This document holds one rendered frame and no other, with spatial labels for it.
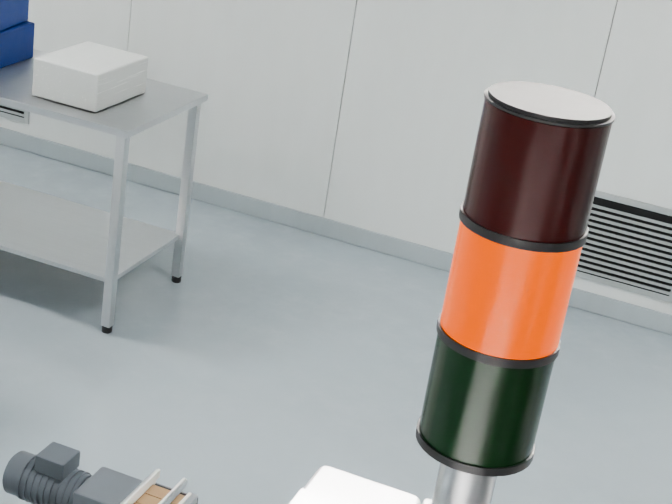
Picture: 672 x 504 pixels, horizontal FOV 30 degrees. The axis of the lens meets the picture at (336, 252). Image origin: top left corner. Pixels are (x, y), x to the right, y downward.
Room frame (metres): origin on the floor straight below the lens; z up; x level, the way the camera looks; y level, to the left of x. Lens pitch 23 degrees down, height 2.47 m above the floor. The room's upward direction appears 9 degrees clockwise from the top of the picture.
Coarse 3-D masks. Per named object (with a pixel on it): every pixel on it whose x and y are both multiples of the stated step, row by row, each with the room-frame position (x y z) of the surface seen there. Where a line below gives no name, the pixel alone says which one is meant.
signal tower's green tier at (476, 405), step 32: (448, 352) 0.45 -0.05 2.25; (448, 384) 0.45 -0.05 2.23; (480, 384) 0.44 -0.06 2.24; (512, 384) 0.44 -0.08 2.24; (544, 384) 0.45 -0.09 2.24; (448, 416) 0.44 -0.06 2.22; (480, 416) 0.44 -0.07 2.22; (512, 416) 0.44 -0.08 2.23; (448, 448) 0.44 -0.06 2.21; (480, 448) 0.44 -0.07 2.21; (512, 448) 0.44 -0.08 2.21
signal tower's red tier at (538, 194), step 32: (480, 128) 0.46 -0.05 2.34; (512, 128) 0.44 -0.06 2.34; (544, 128) 0.44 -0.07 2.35; (576, 128) 0.44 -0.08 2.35; (608, 128) 0.45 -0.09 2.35; (480, 160) 0.45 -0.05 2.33; (512, 160) 0.44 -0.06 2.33; (544, 160) 0.44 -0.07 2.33; (576, 160) 0.44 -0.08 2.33; (480, 192) 0.45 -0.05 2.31; (512, 192) 0.44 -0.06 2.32; (544, 192) 0.44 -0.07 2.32; (576, 192) 0.44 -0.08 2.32; (480, 224) 0.45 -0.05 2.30; (512, 224) 0.44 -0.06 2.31; (544, 224) 0.44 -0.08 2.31; (576, 224) 0.45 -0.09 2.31
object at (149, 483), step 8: (152, 472) 2.23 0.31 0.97; (144, 480) 2.20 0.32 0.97; (152, 480) 2.21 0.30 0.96; (184, 480) 2.22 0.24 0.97; (136, 488) 2.16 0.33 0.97; (144, 488) 2.18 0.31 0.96; (152, 488) 2.23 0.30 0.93; (160, 488) 2.23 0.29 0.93; (168, 488) 2.25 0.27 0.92; (176, 488) 2.19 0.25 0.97; (128, 496) 2.13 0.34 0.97; (136, 496) 2.15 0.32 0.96; (144, 496) 2.19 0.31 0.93; (152, 496) 2.20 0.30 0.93; (160, 496) 2.20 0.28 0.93; (168, 496) 2.15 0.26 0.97; (176, 496) 2.18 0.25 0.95; (184, 496) 2.22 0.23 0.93; (192, 496) 2.22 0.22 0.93
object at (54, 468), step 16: (48, 448) 2.26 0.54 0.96; (64, 448) 2.27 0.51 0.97; (16, 464) 2.25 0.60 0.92; (32, 464) 2.25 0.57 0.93; (48, 464) 2.22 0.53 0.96; (64, 464) 2.21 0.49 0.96; (16, 480) 2.23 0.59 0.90; (32, 480) 2.22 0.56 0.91; (48, 480) 2.22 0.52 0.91; (64, 480) 2.22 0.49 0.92; (80, 480) 2.22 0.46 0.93; (96, 480) 2.22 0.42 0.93; (112, 480) 2.23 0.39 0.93; (128, 480) 2.24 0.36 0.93; (32, 496) 2.21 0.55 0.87; (48, 496) 2.20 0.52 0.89; (64, 496) 2.19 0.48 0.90; (80, 496) 2.17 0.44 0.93; (96, 496) 2.17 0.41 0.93; (112, 496) 2.18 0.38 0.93
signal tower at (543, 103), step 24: (504, 96) 0.46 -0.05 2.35; (528, 96) 0.46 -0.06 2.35; (552, 96) 0.47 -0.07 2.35; (576, 96) 0.47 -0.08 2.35; (552, 120) 0.44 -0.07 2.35; (576, 120) 0.44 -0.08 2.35; (600, 120) 0.45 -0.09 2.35; (504, 240) 0.44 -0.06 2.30; (576, 240) 0.45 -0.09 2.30; (480, 360) 0.44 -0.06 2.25; (504, 360) 0.44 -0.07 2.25; (528, 360) 0.44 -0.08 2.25; (552, 360) 0.45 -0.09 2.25; (432, 456) 0.45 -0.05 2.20; (456, 480) 0.45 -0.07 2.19; (480, 480) 0.45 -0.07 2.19
